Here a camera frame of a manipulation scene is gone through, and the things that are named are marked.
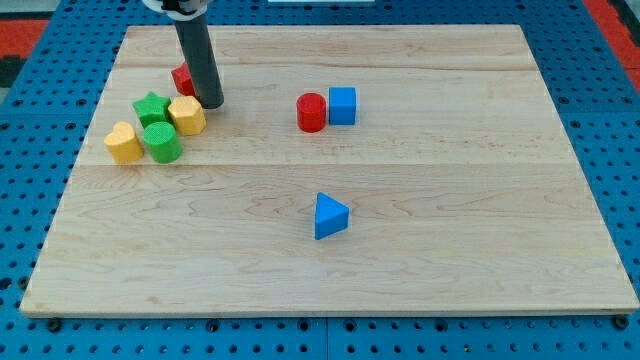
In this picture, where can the green cylinder block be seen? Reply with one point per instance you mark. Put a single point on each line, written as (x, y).
(162, 142)

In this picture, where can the yellow heart block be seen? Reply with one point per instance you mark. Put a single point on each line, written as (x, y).
(123, 144)

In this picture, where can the green star block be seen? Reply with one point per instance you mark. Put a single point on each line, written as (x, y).
(152, 109)

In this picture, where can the red star block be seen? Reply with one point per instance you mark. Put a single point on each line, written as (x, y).
(182, 80)

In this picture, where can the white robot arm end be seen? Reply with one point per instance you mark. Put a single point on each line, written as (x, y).
(178, 10)

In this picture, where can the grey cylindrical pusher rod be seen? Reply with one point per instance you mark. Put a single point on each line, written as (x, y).
(198, 53)

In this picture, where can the light wooden board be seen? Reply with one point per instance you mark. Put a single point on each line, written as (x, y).
(466, 197)

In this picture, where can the yellow hexagon block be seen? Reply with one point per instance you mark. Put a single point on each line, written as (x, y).
(187, 115)

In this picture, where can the red cylinder block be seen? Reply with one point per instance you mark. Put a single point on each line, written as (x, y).
(311, 112)

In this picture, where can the blue cube block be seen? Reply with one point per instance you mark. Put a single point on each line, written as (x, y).
(342, 105)

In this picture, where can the blue triangle block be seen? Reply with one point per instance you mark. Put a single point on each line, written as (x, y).
(331, 216)

